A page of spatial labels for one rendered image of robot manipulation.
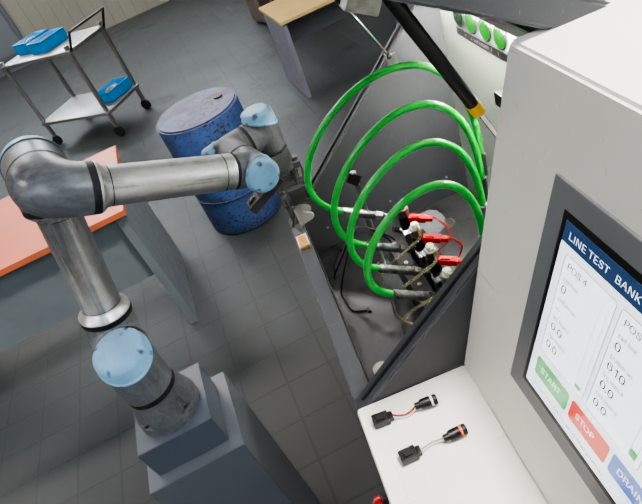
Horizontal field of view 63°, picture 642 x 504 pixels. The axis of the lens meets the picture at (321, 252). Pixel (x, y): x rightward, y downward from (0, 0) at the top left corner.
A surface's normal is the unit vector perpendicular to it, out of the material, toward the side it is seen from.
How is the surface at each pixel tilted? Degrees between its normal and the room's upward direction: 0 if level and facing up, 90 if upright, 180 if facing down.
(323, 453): 0
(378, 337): 0
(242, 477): 90
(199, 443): 90
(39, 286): 90
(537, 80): 76
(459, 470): 0
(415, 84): 90
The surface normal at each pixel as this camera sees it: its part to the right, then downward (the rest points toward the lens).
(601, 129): -0.97, 0.21
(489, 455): -0.30, -0.71
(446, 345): 0.25, 0.58
